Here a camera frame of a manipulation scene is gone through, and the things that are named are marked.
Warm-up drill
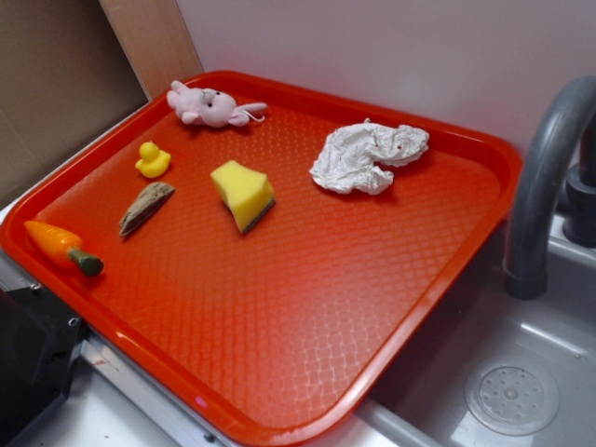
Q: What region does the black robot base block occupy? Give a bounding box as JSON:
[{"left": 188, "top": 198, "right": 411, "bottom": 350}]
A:
[{"left": 1, "top": 286, "right": 86, "bottom": 446}]

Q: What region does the pink plush bunny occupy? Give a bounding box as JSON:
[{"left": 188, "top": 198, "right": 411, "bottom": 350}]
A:
[{"left": 166, "top": 80, "right": 267, "bottom": 129}]

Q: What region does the red plastic tray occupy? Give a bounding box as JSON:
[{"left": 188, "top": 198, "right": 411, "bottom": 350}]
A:
[{"left": 1, "top": 72, "right": 522, "bottom": 446}]

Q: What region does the yellow sponge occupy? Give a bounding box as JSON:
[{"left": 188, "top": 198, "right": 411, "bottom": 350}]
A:
[{"left": 210, "top": 160, "right": 275, "bottom": 234}]

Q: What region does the crumpled white paper towel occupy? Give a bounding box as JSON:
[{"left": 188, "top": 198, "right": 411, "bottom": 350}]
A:
[{"left": 309, "top": 120, "right": 430, "bottom": 196}]

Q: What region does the brown wood piece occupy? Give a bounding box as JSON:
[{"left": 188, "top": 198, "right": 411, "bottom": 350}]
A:
[{"left": 119, "top": 182, "right": 175, "bottom": 237}]

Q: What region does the yellow rubber duck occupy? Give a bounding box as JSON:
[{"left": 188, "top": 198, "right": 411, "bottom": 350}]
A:
[{"left": 135, "top": 142, "right": 171, "bottom": 179}]

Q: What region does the orange toy carrot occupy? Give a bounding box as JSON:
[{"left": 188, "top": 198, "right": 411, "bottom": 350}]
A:
[{"left": 24, "top": 221, "right": 104, "bottom": 278}]

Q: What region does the grey toy sink basin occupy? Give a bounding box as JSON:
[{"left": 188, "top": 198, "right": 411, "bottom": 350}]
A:
[{"left": 358, "top": 230, "right": 595, "bottom": 446}]

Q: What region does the wooden board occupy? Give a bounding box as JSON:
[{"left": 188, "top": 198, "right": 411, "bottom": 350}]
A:
[{"left": 100, "top": 0, "right": 204, "bottom": 100}]

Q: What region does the grey toy faucet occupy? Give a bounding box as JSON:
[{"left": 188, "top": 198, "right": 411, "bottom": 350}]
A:
[{"left": 503, "top": 75, "right": 595, "bottom": 300}]

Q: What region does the brown cardboard panel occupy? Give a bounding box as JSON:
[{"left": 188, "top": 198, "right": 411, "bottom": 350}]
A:
[{"left": 1, "top": 1, "right": 146, "bottom": 206}]

